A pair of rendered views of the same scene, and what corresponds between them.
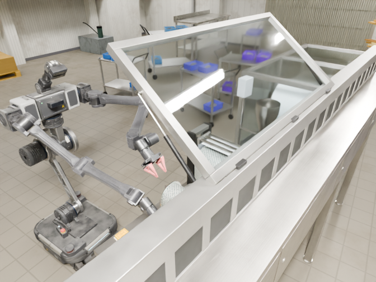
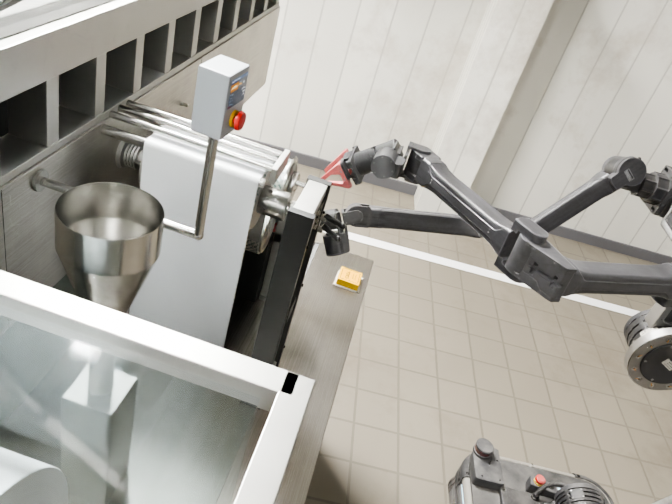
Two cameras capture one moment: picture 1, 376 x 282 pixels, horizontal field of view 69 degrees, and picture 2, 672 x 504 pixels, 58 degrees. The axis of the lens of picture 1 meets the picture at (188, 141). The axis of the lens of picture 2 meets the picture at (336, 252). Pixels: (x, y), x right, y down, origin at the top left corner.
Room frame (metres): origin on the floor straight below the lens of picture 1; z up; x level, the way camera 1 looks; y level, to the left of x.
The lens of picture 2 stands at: (2.19, -0.64, 2.02)
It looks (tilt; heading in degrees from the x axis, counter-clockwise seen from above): 34 degrees down; 141
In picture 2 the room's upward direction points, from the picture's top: 18 degrees clockwise
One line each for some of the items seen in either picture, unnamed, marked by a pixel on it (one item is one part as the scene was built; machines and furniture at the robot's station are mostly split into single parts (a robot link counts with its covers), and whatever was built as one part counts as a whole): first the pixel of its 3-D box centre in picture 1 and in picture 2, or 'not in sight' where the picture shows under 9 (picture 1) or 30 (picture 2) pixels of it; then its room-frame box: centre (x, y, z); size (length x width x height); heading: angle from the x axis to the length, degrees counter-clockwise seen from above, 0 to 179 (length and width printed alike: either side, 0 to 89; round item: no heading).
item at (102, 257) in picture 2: not in sight; (110, 227); (1.49, -0.47, 1.50); 0.14 x 0.14 x 0.06
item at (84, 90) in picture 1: (89, 94); not in sight; (1.83, 0.70, 1.45); 0.09 x 0.08 x 0.12; 146
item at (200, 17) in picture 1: (203, 33); not in sight; (9.33, -0.51, 0.58); 2.14 x 0.81 x 1.15; 147
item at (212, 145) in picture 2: not in sight; (206, 184); (1.41, -0.31, 1.51); 0.02 x 0.02 x 0.20
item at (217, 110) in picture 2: not in sight; (225, 99); (1.41, -0.30, 1.66); 0.07 x 0.07 x 0.10; 44
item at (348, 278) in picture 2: (123, 236); (349, 278); (1.05, 0.36, 0.91); 0.07 x 0.07 x 0.02; 49
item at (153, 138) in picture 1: (143, 140); (399, 164); (1.23, 0.23, 1.43); 0.12 x 0.12 x 0.09; 47
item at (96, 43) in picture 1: (93, 36); not in sight; (9.37, 3.06, 0.48); 1.00 x 0.80 x 0.96; 56
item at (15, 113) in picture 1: (19, 121); (651, 187); (1.42, 0.98, 1.45); 0.09 x 0.08 x 0.12; 146
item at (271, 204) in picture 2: not in sight; (274, 203); (1.22, -0.06, 1.33); 0.06 x 0.06 x 0.06; 49
